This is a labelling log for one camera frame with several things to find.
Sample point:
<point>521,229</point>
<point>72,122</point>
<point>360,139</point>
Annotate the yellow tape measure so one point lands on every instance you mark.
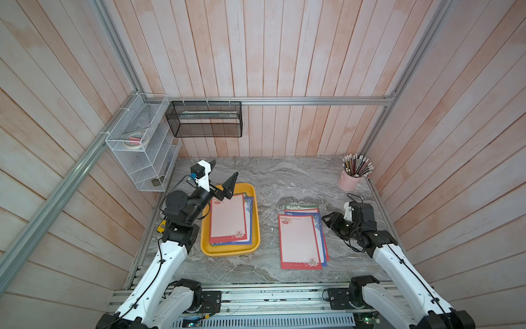
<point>162,226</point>

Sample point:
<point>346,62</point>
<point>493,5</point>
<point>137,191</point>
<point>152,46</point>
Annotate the white wire wall shelf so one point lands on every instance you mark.
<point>148,168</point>

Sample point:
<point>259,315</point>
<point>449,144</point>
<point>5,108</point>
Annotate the horizontal aluminium frame bar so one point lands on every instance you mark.
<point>286,101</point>

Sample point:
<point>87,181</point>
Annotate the yellow plastic storage tray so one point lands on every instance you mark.
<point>232,250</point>

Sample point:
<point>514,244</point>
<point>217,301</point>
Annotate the pink pencil cup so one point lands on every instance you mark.
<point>348,182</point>

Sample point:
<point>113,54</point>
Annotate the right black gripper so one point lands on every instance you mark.
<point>333,221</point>

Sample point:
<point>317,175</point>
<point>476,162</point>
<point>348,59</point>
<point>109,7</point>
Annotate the black mesh wall basket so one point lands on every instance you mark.
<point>205,119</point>

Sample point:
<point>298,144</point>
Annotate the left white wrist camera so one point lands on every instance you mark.
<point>200,174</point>

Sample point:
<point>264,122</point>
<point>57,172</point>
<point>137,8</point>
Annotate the stack of coloured stationery paper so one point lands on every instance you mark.
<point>231,221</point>

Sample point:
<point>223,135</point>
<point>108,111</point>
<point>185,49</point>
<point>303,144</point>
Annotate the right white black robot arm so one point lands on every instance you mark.
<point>423,307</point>

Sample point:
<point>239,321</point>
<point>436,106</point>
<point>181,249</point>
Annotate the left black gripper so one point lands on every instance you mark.
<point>227,187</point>

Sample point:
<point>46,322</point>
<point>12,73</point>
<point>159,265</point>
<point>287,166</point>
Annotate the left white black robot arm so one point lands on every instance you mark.
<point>147,306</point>

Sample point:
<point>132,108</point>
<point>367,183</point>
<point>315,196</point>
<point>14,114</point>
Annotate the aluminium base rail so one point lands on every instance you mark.
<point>275,298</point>

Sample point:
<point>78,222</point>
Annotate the green floral stationery paper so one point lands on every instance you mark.
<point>302,207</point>

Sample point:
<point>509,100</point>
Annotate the blue floral stationery paper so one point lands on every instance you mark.
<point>319,229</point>

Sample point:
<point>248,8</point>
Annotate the bundle of pencils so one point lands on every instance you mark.
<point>357,166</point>

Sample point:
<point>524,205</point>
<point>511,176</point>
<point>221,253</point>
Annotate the tape roll on shelf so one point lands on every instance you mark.
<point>136,140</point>

